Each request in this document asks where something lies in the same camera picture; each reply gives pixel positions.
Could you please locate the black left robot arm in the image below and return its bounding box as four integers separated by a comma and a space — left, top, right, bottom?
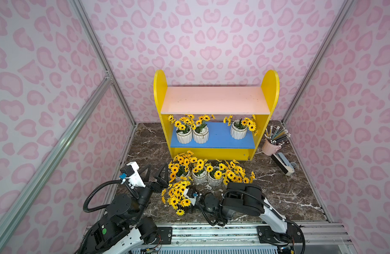
76, 162, 169, 254

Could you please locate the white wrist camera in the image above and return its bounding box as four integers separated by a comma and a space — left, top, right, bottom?
119, 162, 146, 189
183, 188, 199, 202

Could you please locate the yellow shelf unit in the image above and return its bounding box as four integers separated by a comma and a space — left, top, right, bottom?
153, 70, 280, 161

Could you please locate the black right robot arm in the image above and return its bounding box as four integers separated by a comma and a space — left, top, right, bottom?
183, 183, 306, 254

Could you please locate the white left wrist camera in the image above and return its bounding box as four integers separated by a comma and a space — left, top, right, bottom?
119, 162, 146, 189

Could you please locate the bundle of pencils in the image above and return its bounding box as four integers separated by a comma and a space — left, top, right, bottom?
264, 126, 291, 146

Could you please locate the shelf sunflower pot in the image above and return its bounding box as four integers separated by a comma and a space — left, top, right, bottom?
192, 159, 207, 185
168, 150, 197, 183
206, 161, 227, 187
167, 114, 195, 144
223, 115, 257, 140
219, 160, 256, 185
193, 114, 213, 144
161, 180, 191, 216

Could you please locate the light blue stapler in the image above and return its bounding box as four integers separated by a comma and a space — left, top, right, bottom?
271, 152, 296, 176

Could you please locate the pink pencil bucket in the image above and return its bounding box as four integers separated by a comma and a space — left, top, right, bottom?
262, 139, 282, 156

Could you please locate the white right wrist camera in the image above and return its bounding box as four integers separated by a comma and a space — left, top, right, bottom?
183, 188, 199, 202

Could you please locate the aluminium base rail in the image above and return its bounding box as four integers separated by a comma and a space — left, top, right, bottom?
77, 222, 358, 254

